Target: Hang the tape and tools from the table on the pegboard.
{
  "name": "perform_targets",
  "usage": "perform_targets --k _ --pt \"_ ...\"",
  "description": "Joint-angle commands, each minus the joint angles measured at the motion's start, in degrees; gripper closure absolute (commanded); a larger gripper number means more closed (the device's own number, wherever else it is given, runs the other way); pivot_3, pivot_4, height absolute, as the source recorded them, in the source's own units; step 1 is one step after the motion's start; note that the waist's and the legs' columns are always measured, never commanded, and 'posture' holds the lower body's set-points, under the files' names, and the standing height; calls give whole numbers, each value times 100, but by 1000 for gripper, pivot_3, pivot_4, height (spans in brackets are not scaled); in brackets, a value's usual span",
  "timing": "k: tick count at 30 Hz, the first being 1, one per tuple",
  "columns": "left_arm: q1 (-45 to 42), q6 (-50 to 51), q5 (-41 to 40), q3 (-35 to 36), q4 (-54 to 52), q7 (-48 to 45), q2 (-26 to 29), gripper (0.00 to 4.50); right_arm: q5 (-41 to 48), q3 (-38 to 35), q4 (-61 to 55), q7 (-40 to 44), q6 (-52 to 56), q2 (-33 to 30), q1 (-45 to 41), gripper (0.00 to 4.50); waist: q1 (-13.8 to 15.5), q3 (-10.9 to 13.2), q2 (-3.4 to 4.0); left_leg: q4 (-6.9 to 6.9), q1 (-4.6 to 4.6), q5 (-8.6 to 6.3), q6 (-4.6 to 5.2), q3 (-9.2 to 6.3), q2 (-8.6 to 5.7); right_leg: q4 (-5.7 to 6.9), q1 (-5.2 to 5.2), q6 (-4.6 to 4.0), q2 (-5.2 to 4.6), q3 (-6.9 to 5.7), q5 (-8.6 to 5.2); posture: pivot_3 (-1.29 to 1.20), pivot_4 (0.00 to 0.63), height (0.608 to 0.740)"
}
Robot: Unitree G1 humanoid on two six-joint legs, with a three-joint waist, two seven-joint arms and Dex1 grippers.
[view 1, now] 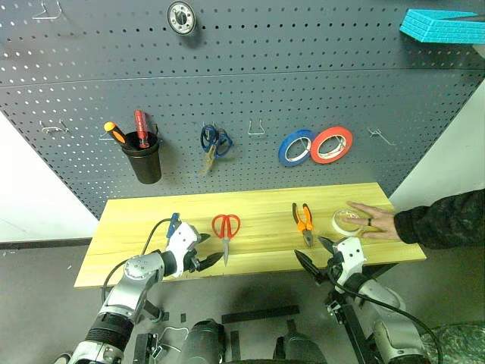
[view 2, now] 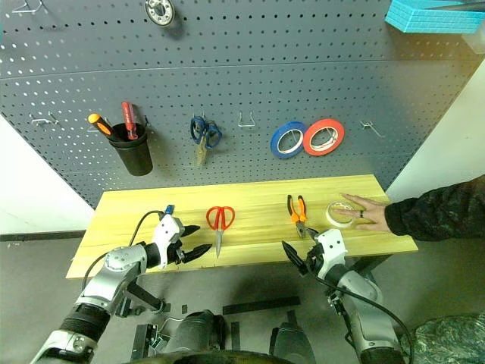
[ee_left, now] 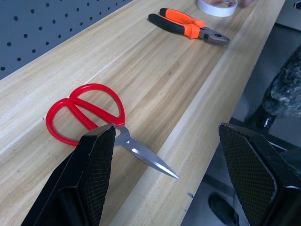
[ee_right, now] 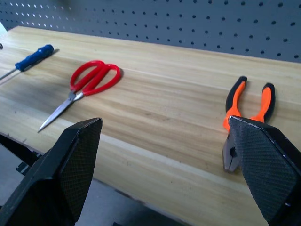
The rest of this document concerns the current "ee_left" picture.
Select person's camouflage trouser leg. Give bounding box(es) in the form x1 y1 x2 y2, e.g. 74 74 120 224
261 44 301 118

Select shiny black boot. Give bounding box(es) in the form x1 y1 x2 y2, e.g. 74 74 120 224
249 105 277 129

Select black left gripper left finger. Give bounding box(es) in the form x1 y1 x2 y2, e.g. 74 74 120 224
20 124 117 226

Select matte black shoe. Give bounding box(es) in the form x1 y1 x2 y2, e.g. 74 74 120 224
208 192 240 226

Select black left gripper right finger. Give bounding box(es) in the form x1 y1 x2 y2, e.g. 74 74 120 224
218 122 301 226

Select orange and black pliers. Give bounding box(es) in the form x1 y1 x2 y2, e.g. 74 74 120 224
148 8 230 46

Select white tape roll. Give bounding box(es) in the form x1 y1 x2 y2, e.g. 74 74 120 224
197 0 238 18

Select red-handled steel scissors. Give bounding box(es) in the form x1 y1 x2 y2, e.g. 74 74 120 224
45 83 180 180

